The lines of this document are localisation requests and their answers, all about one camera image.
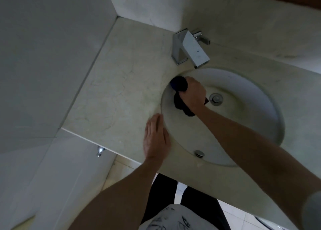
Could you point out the person's left hand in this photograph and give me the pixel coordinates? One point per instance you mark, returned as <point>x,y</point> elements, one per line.
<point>155,142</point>

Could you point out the person's right hand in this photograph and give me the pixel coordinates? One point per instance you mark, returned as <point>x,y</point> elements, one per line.
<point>195,94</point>

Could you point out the dark blue cleaning cloth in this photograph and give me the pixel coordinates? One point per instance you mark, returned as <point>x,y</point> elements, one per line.
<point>179,84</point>

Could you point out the person's right forearm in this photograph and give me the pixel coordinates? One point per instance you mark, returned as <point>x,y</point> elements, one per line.
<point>255,157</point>

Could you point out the person's left forearm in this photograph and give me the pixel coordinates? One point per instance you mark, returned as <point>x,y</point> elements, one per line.
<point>120,197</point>

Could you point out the chrome sink drain stopper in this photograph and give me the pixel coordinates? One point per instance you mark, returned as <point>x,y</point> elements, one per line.
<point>216,98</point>

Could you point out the white oval sink basin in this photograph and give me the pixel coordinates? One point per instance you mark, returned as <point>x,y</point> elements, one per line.
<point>245,104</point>

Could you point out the beige marble sink countertop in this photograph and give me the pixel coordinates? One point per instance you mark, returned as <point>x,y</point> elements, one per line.
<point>120,92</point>

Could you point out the chrome square faucet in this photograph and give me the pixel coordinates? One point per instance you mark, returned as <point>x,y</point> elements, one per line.
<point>193,48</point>

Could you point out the black trousers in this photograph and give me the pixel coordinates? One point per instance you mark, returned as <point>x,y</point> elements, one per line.
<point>163,192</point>

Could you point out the white printed t-shirt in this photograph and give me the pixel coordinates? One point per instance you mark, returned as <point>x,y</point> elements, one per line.
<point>175,218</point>

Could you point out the chrome wall hook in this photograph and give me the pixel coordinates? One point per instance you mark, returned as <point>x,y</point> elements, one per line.
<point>99,150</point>

